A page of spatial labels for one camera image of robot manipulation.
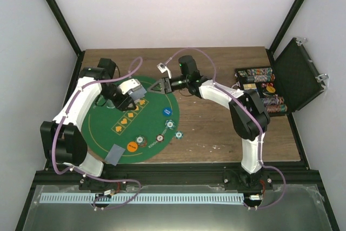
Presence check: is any single teal poker chip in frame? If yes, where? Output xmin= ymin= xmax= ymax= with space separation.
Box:
xmin=175 ymin=131 xmax=183 ymax=139

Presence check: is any red poker chip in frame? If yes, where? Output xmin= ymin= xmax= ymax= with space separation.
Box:
xmin=156 ymin=134 xmax=164 ymax=142

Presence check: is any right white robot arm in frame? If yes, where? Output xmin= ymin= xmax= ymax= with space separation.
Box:
xmin=148 ymin=55 xmax=270 ymax=189

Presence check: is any blue checkered playing card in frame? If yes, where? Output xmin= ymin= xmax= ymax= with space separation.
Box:
xmin=105 ymin=144 xmax=125 ymax=166

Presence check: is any green round poker mat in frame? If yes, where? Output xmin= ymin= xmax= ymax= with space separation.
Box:
xmin=82 ymin=93 xmax=179 ymax=164

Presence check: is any light blue slotted strip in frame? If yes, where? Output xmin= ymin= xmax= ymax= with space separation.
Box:
xmin=39 ymin=193 xmax=244 ymax=205

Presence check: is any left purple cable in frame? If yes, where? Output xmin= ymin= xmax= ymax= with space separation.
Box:
xmin=51 ymin=56 xmax=144 ymax=212

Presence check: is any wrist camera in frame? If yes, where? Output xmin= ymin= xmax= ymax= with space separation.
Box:
xmin=118 ymin=78 xmax=141 ymax=95
xmin=157 ymin=63 xmax=172 ymax=78

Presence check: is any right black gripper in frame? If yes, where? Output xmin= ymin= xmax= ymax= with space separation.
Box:
xmin=148 ymin=75 xmax=189 ymax=95

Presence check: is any blue playing card deck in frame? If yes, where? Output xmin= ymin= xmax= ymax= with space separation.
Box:
xmin=129 ymin=85 xmax=147 ymax=102

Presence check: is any blue small blind button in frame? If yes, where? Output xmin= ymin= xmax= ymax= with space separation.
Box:
xmin=162 ymin=107 xmax=172 ymax=117

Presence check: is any poker chip stack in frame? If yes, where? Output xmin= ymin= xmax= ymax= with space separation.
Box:
xmin=165 ymin=119 xmax=176 ymax=130
xmin=135 ymin=135 xmax=148 ymax=148

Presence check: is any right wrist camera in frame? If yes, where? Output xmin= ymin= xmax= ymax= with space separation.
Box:
xmin=157 ymin=63 xmax=172 ymax=78

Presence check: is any orange big blind button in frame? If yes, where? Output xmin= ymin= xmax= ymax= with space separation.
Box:
xmin=127 ymin=141 xmax=138 ymax=153

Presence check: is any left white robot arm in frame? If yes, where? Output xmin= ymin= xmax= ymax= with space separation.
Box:
xmin=40 ymin=58 xmax=146 ymax=190

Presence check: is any black poker case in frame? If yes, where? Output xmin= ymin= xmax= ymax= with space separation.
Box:
xmin=235 ymin=38 xmax=329 ymax=116

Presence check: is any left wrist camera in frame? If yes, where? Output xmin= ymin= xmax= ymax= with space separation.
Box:
xmin=118 ymin=78 xmax=141 ymax=95

